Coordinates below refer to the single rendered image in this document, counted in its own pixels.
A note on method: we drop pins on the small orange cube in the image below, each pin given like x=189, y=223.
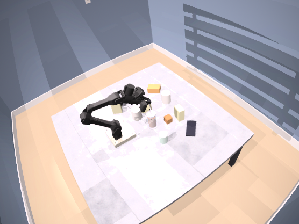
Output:
x=168, y=119

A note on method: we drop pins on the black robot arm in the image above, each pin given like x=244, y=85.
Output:
x=113, y=99

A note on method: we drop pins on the orange rectangular block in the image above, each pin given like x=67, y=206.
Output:
x=154, y=88

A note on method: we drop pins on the white cylinder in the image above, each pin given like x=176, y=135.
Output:
x=136, y=113
x=163, y=137
x=166, y=96

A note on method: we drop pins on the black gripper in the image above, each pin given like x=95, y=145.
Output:
x=143, y=103

